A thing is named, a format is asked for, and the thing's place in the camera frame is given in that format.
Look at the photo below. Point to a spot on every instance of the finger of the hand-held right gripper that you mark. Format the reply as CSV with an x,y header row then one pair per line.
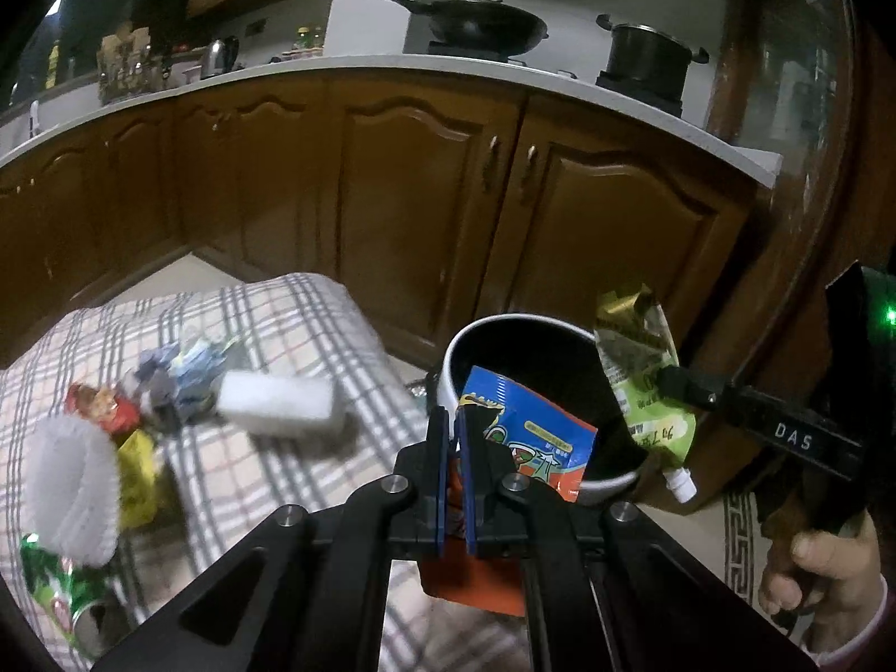
x,y
700,388

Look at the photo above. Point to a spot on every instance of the white sponge block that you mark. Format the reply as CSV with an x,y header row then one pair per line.
x,y
276,402

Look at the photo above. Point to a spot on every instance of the green lid condiment jar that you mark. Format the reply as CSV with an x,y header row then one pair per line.
x,y
318,38
302,39

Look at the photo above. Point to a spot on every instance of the plaid cloth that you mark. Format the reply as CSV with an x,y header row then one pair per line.
x,y
294,336

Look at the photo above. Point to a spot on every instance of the patterned floor rug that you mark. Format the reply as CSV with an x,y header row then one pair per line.
x,y
742,553

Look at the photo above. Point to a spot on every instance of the person's right hand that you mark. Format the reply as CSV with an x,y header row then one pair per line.
x,y
826,581

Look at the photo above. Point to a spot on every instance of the wooden glass door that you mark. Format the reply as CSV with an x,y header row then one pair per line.
x,y
784,84

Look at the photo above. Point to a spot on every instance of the red wrapper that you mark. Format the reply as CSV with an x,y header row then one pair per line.
x,y
98,406

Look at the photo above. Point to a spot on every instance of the yellow oil bottle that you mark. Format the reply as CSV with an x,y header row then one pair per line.
x,y
53,66

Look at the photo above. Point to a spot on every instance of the green spouted drink pouch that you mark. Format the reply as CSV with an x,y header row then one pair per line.
x,y
644,350

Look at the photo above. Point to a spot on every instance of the blue orange snack packet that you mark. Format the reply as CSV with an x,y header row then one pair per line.
x,y
539,434

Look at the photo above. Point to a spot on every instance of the white round bin black liner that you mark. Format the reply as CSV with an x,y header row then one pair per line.
x,y
532,357

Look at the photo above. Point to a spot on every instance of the crushed green can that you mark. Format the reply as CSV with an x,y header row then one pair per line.
x,y
49,588

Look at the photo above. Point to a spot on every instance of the black wok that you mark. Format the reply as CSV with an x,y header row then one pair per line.
x,y
483,24

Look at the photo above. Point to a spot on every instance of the steel electric kettle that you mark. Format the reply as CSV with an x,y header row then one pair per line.
x,y
218,56

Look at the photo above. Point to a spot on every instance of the white foam net sleeve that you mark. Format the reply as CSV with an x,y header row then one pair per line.
x,y
66,483

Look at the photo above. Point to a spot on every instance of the yellow wrapper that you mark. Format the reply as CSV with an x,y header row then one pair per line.
x,y
136,479

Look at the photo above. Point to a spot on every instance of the spice rack with bottles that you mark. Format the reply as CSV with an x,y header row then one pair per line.
x,y
126,63

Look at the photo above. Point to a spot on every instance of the brown wooden base cabinet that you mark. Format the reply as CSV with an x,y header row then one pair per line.
x,y
392,224

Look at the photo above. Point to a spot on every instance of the black cooking pot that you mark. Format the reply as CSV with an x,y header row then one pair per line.
x,y
644,52

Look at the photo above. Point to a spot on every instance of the white kitchen countertop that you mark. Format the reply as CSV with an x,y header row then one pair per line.
x,y
630,119

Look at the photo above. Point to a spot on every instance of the blue white wrapper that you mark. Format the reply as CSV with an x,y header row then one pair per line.
x,y
192,374

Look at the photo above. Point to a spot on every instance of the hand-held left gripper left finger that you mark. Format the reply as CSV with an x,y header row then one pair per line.
x,y
439,490

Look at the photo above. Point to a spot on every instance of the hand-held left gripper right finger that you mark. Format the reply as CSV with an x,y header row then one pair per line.
x,y
467,497

